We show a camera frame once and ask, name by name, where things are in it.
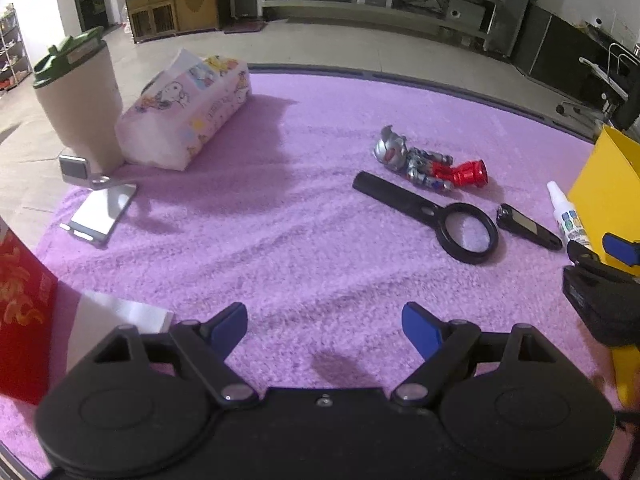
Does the black magnifying glass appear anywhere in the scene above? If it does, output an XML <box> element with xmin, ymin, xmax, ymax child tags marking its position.
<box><xmin>352</xmin><ymin>171</ymin><xmax>499</xmax><ymax>264</ymax></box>

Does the small white glue bottle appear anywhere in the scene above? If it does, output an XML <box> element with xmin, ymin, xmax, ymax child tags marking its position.
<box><xmin>547</xmin><ymin>181</ymin><xmax>593</xmax><ymax>250</ymax></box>

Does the yellow plastic storage bin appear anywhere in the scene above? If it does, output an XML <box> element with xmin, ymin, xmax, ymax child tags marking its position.
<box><xmin>570</xmin><ymin>126</ymin><xmax>639</xmax><ymax>408</ymax></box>

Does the black nail clipper tool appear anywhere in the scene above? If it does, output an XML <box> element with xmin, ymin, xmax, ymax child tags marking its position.
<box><xmin>496</xmin><ymin>204</ymin><xmax>563</xmax><ymax>252</ymax></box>

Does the black office chair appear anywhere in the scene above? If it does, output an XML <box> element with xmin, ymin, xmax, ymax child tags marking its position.
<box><xmin>555</xmin><ymin>42</ymin><xmax>639</xmax><ymax>136</ymax></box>

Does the purple fluffy table mat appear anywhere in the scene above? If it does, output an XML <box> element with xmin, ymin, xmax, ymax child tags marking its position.
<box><xmin>0</xmin><ymin>71</ymin><xmax>622</xmax><ymax>480</ymax></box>

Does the silver red Ultraman figure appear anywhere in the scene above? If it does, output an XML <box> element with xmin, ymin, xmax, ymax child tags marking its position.
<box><xmin>373</xmin><ymin>125</ymin><xmax>489</xmax><ymax>192</ymax></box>

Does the silver phone stand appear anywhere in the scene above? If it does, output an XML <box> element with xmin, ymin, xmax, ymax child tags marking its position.
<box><xmin>58</xmin><ymin>155</ymin><xmax>138</xmax><ymax>247</ymax></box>

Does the red gift box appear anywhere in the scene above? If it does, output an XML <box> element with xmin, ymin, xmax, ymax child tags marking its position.
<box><xmin>0</xmin><ymin>222</ymin><xmax>58</xmax><ymax>405</ymax></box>

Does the black low cabinet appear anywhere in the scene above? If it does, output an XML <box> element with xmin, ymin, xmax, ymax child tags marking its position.
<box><xmin>511</xmin><ymin>3</ymin><xmax>614</xmax><ymax>107</ymax></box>

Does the cartoon print tissue pack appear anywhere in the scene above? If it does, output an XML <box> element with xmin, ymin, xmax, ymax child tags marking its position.
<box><xmin>115</xmin><ymin>49</ymin><xmax>252</xmax><ymax>171</ymax></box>

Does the beige cup green lid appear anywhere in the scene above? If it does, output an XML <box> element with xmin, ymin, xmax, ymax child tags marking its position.
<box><xmin>32</xmin><ymin>26</ymin><xmax>124</xmax><ymax>174</ymax></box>

